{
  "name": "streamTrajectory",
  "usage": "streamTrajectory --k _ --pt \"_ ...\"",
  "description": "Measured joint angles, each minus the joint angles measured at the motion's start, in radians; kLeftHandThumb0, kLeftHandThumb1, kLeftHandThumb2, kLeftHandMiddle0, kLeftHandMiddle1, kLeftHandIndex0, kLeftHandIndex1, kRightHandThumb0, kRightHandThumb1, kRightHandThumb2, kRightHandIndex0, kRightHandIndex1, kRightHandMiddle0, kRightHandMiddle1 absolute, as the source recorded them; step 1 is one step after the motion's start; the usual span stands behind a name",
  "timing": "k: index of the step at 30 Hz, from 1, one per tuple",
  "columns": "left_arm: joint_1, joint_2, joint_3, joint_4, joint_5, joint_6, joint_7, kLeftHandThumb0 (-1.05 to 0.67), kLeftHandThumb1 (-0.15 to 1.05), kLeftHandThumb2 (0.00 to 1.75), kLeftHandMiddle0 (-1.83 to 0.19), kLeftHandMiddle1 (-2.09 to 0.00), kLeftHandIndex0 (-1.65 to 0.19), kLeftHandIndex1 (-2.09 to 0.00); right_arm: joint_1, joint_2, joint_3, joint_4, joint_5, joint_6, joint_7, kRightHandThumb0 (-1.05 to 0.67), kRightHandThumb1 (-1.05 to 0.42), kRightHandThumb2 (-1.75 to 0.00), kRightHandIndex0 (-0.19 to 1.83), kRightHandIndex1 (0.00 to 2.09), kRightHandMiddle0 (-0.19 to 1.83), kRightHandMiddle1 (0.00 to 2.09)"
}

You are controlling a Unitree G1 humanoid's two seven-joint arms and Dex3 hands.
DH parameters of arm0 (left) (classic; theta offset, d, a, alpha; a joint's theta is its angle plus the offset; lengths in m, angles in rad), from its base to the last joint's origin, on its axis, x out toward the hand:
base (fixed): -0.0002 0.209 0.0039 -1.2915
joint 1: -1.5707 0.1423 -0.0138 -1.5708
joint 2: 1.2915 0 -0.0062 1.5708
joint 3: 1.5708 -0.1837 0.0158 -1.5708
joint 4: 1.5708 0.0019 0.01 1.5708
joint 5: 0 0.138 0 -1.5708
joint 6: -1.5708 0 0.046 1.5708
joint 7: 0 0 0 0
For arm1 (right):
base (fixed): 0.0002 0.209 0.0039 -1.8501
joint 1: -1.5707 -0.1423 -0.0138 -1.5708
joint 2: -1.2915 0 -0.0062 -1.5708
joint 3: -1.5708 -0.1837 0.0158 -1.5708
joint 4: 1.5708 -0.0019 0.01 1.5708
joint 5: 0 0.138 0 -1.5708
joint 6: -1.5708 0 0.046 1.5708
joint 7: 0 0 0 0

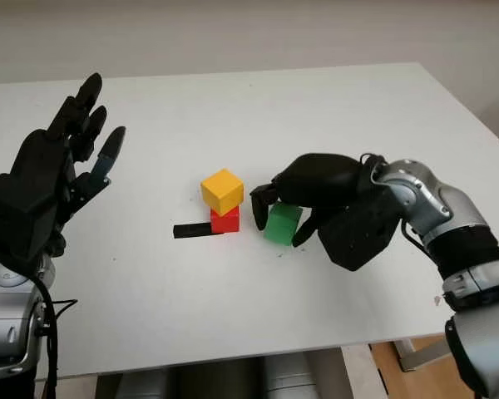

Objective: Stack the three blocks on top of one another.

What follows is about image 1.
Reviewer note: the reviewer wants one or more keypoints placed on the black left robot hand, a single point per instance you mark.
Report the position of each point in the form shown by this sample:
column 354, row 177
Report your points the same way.
column 41, row 158

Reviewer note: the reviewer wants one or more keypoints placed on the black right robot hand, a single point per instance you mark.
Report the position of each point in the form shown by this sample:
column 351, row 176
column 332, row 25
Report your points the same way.
column 324, row 178

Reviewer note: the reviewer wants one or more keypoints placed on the green wooden block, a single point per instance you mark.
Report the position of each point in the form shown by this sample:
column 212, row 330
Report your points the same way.
column 280, row 226

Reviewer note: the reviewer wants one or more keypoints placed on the yellow wooden block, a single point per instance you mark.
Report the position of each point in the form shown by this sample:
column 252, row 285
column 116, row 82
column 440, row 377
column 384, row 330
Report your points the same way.
column 222, row 189

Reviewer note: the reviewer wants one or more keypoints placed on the red wooden block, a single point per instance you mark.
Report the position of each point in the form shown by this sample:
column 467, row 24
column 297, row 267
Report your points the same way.
column 226, row 222

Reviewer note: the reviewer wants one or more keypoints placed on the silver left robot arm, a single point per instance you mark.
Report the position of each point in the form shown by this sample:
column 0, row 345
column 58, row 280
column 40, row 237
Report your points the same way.
column 4, row 316

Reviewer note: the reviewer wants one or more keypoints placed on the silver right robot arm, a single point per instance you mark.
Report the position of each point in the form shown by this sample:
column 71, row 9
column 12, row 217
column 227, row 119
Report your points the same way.
column 457, row 208

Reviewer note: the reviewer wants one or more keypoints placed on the black tape strip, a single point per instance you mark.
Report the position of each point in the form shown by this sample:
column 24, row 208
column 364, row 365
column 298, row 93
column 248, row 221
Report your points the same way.
column 191, row 231

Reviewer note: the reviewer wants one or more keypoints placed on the white table leg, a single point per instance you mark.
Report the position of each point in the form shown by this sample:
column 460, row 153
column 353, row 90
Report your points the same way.
column 359, row 374

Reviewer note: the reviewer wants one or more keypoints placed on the white table foot bar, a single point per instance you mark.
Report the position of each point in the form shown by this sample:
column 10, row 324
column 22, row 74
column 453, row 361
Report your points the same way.
column 416, row 357

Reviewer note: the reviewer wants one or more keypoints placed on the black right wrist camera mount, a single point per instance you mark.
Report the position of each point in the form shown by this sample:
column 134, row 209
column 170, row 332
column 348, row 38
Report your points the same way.
column 357, row 237

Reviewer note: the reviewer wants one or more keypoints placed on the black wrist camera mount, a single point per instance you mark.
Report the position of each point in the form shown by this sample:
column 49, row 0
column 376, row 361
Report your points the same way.
column 16, row 224
column 357, row 237

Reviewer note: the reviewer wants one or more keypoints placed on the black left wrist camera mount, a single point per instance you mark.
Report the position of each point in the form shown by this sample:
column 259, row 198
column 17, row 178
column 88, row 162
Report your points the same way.
column 16, row 224

